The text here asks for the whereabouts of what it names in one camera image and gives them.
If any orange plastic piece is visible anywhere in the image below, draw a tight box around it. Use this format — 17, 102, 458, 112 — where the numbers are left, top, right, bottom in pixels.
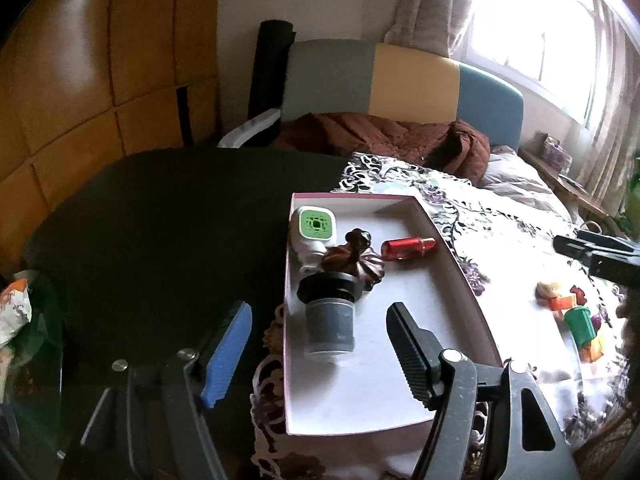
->
580, 330, 607, 363

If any glass side table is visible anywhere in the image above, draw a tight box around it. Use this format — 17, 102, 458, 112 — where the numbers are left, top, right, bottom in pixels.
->
0, 270, 66, 480

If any white chair armrest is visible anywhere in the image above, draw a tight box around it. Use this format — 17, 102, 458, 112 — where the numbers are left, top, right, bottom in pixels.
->
216, 107, 281, 148

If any white floral embroidered tablecloth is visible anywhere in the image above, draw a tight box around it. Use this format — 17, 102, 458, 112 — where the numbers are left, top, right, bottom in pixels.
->
249, 152, 640, 480

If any orange toy block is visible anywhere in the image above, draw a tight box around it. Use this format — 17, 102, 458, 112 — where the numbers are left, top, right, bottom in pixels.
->
542, 295, 577, 313

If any green toy cup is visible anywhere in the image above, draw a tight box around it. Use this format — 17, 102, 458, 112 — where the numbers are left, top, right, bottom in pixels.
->
564, 305, 597, 350

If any green object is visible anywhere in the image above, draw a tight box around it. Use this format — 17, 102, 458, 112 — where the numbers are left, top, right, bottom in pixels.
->
624, 157, 640, 233

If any wooden side shelf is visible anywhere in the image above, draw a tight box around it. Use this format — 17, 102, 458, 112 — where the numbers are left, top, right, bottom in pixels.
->
520, 147, 626, 231

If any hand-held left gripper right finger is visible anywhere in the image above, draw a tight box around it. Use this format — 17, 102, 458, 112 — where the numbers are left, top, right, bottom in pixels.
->
386, 302, 583, 480

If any window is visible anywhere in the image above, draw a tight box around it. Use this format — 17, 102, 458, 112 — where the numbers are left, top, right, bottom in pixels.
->
462, 0, 601, 126

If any green and white thermometer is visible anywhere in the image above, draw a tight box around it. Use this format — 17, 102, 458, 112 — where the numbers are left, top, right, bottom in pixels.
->
290, 205, 337, 273

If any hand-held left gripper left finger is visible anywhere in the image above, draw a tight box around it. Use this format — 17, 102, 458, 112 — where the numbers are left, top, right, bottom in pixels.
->
57, 301, 253, 480

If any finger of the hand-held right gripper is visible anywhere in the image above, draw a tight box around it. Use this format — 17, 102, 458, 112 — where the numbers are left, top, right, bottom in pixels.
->
552, 236, 640, 291
574, 229, 640, 253

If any patterned small box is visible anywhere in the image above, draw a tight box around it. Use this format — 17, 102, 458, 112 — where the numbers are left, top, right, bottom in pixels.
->
542, 135, 573, 173

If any grey cylinder with black cap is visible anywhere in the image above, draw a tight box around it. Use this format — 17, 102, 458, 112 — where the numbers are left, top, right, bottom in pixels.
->
298, 272, 364, 361

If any brown quilted jacket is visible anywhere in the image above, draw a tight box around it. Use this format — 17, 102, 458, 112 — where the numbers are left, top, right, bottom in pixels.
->
277, 112, 491, 186

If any red metallic tube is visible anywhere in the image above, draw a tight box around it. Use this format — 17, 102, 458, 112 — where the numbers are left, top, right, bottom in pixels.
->
381, 236, 437, 262

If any grey yellow blue upholstered headboard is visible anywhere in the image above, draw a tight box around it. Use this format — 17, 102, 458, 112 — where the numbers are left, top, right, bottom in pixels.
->
280, 40, 525, 152

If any pale pink bedding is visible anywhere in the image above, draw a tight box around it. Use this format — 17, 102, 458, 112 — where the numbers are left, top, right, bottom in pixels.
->
482, 144, 573, 223

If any striped beige curtain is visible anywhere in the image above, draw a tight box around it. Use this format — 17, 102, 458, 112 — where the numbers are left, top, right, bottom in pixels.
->
575, 0, 640, 196

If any wooden wardrobe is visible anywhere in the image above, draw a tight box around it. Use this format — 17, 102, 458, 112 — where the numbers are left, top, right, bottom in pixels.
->
0, 0, 223, 261

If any pink cardboard box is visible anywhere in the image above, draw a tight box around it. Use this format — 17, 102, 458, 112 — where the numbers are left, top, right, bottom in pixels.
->
282, 191, 505, 436

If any crumpled snack bag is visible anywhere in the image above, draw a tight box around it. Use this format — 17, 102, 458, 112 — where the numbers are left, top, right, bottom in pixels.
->
0, 270, 33, 351

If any black rolled mat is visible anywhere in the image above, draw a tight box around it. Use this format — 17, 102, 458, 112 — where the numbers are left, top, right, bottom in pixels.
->
247, 20, 297, 126

